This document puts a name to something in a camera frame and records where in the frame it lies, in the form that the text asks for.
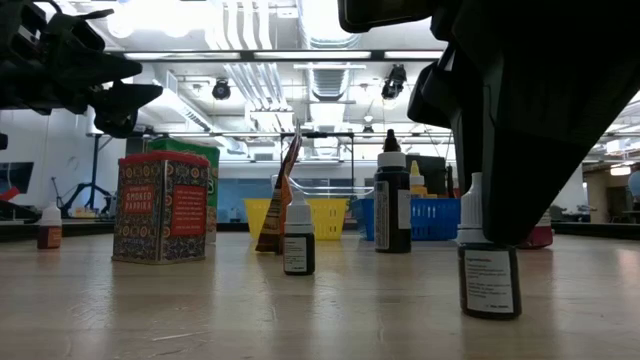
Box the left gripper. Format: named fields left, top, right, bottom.
left=0, top=0, right=165, bottom=138

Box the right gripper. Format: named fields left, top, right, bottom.
left=406, top=0, right=640, bottom=247

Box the blue plastic basket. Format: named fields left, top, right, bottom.
left=352, top=197, right=462, bottom=243

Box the yellow squeeze bottle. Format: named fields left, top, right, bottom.
left=408, top=160, right=431, bottom=199

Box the small white-capped dropper bottle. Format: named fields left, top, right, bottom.
left=282, top=191, right=317, bottom=277
left=457, top=171, right=524, bottom=321

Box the red-lidded smoked paprika tin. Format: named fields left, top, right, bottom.
left=111, top=151, right=211, bottom=265

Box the brown white-capped dropper bottle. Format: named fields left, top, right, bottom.
left=36, top=202, right=64, bottom=251

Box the brown triangular snack packet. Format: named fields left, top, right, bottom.
left=254, top=119, right=304, bottom=256

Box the Raisin Bran cereal box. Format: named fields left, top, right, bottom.
left=517, top=209, right=555, bottom=250

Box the black monitor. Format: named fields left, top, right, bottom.
left=404, top=154, right=447, bottom=199

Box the blue steel column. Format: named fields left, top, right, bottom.
left=89, top=133, right=101, bottom=209

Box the black ceiling spotlight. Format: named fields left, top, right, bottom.
left=380, top=63, right=409, bottom=101
left=210, top=78, right=233, bottom=101

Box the small green cereal box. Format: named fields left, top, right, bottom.
left=144, top=137, right=221, bottom=245

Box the clear plastic bin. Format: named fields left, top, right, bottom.
left=269, top=173, right=375, bottom=199

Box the yellow plastic basket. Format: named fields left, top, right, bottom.
left=243, top=197, right=350, bottom=242

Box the black wall screen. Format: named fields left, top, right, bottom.
left=0, top=160, right=35, bottom=195

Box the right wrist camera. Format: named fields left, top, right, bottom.
left=337, top=0, right=440, bottom=35

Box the silver ventilation duct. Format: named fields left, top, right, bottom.
left=297, top=0, right=369, bottom=104

